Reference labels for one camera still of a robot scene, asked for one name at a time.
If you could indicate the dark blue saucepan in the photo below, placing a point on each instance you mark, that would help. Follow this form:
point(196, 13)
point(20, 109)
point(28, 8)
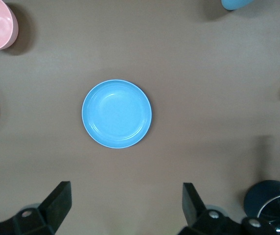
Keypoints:
point(255, 198)

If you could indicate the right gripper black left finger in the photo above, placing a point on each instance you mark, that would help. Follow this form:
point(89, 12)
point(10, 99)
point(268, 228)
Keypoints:
point(54, 208)

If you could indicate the blue plastic cup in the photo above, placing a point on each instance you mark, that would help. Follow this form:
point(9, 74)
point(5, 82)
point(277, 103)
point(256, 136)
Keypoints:
point(235, 3)

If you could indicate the blue plate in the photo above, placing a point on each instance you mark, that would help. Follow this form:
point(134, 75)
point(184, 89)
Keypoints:
point(116, 113)

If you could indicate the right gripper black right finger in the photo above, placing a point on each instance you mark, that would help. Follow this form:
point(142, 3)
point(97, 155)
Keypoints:
point(193, 210)

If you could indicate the brown table cover cloth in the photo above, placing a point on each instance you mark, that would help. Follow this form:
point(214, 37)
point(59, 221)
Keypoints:
point(203, 73)

